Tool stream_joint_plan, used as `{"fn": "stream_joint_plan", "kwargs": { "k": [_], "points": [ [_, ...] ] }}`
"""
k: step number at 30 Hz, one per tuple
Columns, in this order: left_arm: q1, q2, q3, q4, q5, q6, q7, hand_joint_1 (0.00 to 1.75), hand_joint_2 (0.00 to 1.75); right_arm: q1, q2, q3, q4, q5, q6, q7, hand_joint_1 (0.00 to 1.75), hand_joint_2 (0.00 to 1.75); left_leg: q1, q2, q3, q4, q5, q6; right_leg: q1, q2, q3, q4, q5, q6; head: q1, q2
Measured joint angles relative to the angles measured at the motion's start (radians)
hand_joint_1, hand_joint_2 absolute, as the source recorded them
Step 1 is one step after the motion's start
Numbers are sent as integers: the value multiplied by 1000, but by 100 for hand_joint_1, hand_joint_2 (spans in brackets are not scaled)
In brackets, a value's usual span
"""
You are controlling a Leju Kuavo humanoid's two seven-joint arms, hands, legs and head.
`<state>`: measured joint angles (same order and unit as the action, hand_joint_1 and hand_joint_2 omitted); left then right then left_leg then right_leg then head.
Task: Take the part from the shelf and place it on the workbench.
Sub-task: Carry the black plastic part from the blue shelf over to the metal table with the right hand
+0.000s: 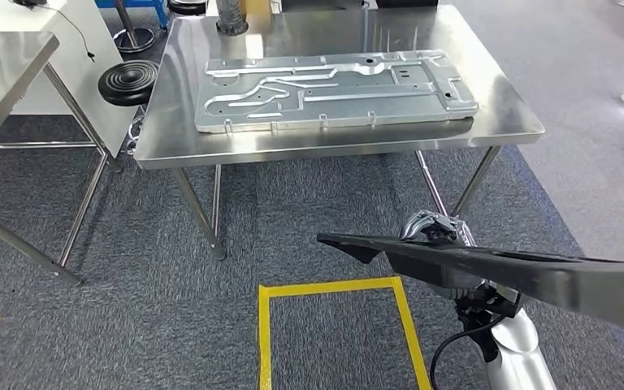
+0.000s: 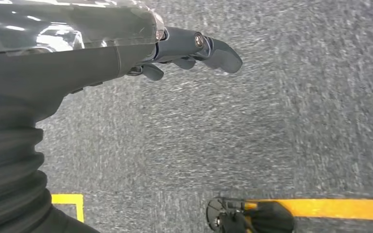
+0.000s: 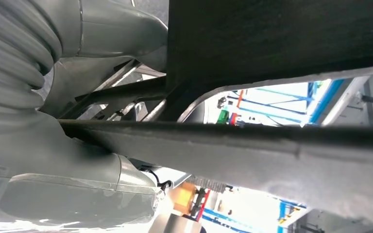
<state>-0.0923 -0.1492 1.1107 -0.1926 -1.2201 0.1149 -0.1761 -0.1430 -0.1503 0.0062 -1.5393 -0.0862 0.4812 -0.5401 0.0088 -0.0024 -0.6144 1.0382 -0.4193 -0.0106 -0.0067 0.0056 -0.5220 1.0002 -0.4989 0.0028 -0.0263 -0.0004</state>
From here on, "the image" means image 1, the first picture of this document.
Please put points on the chrome pedestal stand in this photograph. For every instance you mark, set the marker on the chrome pedestal stand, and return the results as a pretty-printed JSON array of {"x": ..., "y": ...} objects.
[{"x": 131, "y": 37}]

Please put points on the small black device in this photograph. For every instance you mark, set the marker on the small black device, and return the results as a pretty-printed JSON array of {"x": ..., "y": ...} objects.
[{"x": 29, "y": 2}]

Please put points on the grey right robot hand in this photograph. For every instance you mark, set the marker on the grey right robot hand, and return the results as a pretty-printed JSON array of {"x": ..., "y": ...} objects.
[{"x": 436, "y": 226}]

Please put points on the steel workbench table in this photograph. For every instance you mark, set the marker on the steel workbench table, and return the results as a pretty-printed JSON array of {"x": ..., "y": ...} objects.
[{"x": 183, "y": 134}]

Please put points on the steel side table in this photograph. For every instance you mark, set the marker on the steel side table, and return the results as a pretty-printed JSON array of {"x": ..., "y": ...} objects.
[{"x": 0, "y": 64}]

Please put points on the black round stool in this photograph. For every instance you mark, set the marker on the black round stool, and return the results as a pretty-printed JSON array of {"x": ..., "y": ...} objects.
[
  {"x": 129, "y": 83},
  {"x": 187, "y": 6}
]

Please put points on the white cabinet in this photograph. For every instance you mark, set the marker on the white cabinet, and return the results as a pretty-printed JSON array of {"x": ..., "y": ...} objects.
[{"x": 110, "y": 32}]

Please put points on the black plastic car panel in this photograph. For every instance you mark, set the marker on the black plastic car panel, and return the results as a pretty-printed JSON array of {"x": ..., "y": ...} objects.
[{"x": 559, "y": 280}]

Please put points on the stamped metal plate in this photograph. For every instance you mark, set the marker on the stamped metal plate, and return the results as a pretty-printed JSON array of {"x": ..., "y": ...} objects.
[{"x": 344, "y": 102}]

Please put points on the blue metal cart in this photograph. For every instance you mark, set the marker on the blue metal cart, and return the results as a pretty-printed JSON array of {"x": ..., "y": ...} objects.
[{"x": 153, "y": 11}]

